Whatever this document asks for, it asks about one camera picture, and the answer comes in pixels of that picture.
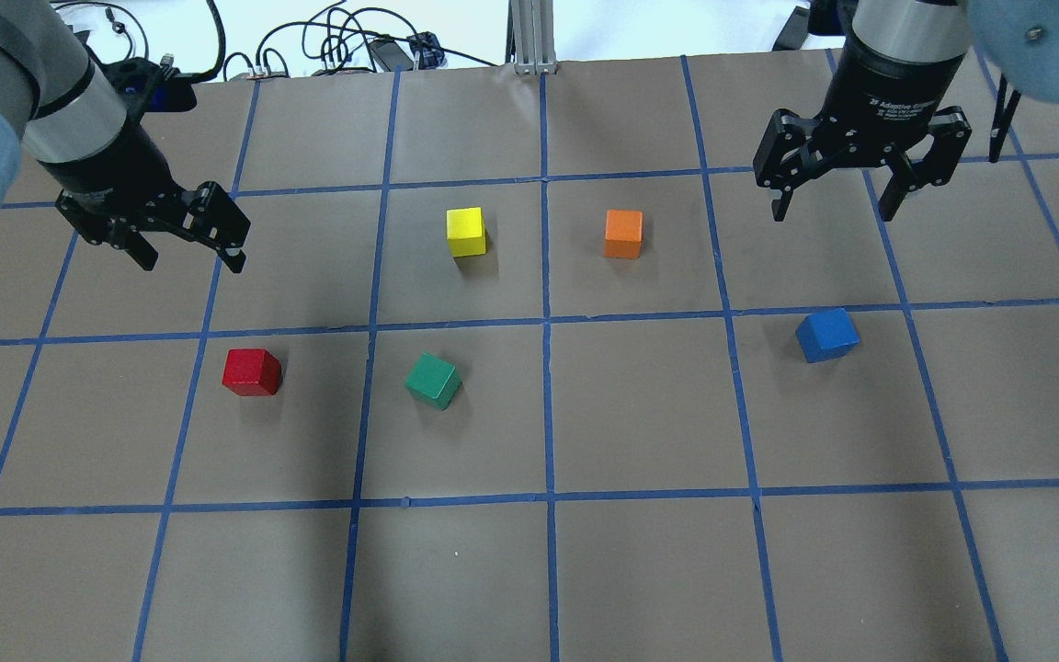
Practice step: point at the aluminium frame post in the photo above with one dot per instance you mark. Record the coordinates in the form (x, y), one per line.
(530, 44)

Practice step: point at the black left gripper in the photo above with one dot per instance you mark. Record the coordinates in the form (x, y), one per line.
(109, 167)

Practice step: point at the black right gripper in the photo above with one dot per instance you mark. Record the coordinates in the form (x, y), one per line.
(897, 83)

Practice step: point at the orange wooden block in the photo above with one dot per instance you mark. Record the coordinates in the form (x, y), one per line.
(623, 235)

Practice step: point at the blue wooden block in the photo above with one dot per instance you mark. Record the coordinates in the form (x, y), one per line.
(827, 335)

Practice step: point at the red wooden block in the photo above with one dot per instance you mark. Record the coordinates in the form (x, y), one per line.
(251, 372)

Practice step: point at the brown paper table cover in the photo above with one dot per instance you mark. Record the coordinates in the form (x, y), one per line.
(639, 464)

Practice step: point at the green wooden block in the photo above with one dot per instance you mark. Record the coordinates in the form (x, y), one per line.
(433, 381)

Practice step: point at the yellow wooden block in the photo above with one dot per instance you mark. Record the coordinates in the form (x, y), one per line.
(465, 232)

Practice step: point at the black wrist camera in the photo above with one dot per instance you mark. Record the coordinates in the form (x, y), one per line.
(144, 86)

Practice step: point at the black power adapter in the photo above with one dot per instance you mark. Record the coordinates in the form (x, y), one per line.
(387, 55)

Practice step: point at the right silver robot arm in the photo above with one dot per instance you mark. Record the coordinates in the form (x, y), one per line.
(1020, 37)

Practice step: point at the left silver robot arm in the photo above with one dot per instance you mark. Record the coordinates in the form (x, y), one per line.
(81, 120)

